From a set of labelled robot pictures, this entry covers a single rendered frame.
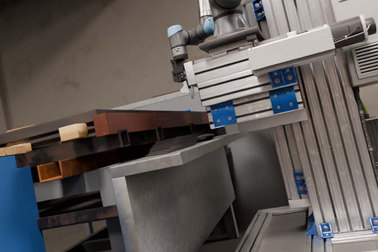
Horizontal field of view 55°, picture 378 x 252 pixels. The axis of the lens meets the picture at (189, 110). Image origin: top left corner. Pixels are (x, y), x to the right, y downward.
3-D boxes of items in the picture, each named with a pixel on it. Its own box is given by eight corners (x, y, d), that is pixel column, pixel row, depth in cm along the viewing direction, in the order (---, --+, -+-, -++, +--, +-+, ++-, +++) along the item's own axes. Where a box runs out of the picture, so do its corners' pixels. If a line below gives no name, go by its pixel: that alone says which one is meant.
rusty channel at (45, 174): (39, 183, 102) (36, 166, 103) (195, 140, 262) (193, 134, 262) (63, 178, 100) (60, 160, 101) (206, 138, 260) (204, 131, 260)
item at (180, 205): (138, 316, 91) (111, 179, 94) (229, 199, 216) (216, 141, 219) (153, 315, 90) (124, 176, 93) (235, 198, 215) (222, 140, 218)
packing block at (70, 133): (61, 142, 101) (58, 128, 101) (71, 140, 106) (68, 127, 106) (79, 137, 100) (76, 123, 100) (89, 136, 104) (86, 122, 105)
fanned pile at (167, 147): (128, 161, 104) (125, 148, 104) (172, 148, 141) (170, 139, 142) (168, 153, 100) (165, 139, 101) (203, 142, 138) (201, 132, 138)
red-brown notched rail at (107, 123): (97, 137, 100) (92, 116, 100) (217, 122, 255) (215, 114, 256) (109, 134, 99) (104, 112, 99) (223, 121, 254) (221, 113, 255)
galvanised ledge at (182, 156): (111, 179, 94) (108, 167, 94) (216, 141, 219) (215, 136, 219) (183, 164, 89) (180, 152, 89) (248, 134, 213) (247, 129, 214)
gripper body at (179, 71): (179, 84, 182) (173, 61, 183) (194, 80, 179) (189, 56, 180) (174, 82, 174) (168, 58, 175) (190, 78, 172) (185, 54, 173)
